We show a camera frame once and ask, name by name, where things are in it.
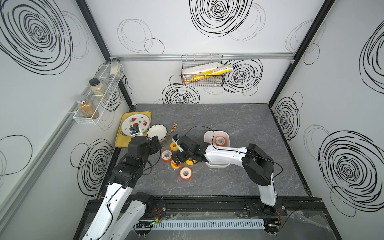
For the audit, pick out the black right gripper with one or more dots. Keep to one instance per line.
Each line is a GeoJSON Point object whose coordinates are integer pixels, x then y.
{"type": "Point", "coordinates": [181, 159]}

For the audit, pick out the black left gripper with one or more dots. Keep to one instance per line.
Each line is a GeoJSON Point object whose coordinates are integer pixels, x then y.
{"type": "Point", "coordinates": [153, 148]}

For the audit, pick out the orange tape roll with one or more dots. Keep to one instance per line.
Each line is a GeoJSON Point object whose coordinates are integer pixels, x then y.
{"type": "Point", "coordinates": [166, 156]}
{"type": "Point", "coordinates": [220, 141]}
{"type": "Point", "coordinates": [186, 174]}
{"type": "Point", "coordinates": [174, 165]}

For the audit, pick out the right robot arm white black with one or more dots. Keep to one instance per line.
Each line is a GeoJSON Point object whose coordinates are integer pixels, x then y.
{"type": "Point", "coordinates": [257, 164]}

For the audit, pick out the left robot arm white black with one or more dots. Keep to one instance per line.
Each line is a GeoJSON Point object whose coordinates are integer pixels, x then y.
{"type": "Point", "coordinates": [107, 225]}

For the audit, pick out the yellow tape spool right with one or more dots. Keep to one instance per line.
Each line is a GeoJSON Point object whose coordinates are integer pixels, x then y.
{"type": "Point", "coordinates": [191, 162]}

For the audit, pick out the yellow tape spool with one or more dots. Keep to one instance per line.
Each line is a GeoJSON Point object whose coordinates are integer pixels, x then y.
{"type": "Point", "coordinates": [191, 162]}
{"type": "Point", "coordinates": [174, 147]}

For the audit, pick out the yellow tape spool behind top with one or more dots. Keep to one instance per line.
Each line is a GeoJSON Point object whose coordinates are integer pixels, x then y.
{"type": "Point", "coordinates": [174, 147]}

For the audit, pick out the orange tape roll bottom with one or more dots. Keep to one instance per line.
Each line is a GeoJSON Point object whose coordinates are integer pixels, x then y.
{"type": "Point", "coordinates": [186, 174]}

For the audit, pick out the white plastic storage box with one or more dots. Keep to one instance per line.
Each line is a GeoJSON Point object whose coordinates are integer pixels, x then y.
{"type": "Point", "coordinates": [209, 137]}

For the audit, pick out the yellow white foil box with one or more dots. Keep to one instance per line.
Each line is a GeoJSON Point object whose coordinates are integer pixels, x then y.
{"type": "Point", "coordinates": [208, 75]}

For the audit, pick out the white scalloped bowl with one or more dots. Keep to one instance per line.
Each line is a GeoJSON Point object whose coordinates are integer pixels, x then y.
{"type": "Point", "coordinates": [158, 130]}

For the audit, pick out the gold fork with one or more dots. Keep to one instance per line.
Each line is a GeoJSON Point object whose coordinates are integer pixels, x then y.
{"type": "Point", "coordinates": [174, 127]}

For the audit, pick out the watermelon pattern plate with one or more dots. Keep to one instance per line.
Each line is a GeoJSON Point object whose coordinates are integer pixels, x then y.
{"type": "Point", "coordinates": [141, 120]}

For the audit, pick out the spice jar brown contents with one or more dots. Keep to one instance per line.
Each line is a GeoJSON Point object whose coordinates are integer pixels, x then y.
{"type": "Point", "coordinates": [86, 107]}

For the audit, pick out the spice jar black lid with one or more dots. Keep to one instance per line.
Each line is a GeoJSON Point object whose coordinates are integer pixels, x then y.
{"type": "Point", "coordinates": [99, 90]}

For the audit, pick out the spice jar far clear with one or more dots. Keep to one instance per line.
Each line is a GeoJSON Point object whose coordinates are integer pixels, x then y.
{"type": "Point", "coordinates": [114, 67]}

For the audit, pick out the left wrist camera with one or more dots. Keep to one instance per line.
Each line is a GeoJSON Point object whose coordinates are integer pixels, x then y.
{"type": "Point", "coordinates": [135, 131]}

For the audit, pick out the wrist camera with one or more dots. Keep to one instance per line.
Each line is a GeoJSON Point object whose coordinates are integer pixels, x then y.
{"type": "Point", "coordinates": [176, 139]}
{"type": "Point", "coordinates": [135, 131]}

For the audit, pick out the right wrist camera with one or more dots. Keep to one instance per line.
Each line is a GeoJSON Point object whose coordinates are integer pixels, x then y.
{"type": "Point", "coordinates": [176, 139]}

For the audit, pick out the white wire spice rack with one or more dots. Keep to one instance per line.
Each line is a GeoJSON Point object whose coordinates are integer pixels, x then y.
{"type": "Point", "coordinates": [106, 110]}

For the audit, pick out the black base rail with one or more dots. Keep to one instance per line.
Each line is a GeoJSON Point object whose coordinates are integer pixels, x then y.
{"type": "Point", "coordinates": [162, 208]}

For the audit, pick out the black wire wall basket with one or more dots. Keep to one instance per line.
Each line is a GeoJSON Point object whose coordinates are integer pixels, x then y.
{"type": "Point", "coordinates": [193, 63]}

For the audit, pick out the white slotted cable duct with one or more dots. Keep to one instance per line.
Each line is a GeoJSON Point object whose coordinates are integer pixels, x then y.
{"type": "Point", "coordinates": [251, 224]}

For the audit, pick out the aluminium wall rail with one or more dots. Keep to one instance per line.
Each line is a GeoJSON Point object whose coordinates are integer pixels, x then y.
{"type": "Point", "coordinates": [176, 57]}

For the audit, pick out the black corner frame post left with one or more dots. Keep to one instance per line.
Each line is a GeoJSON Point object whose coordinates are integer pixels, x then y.
{"type": "Point", "coordinates": [85, 10]}

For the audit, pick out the black corner frame post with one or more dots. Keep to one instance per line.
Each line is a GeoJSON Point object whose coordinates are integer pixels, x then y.
{"type": "Point", "coordinates": [85, 10]}
{"type": "Point", "coordinates": [319, 19]}

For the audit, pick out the black corner frame post right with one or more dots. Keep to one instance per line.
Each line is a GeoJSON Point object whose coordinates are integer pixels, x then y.
{"type": "Point", "coordinates": [319, 19]}

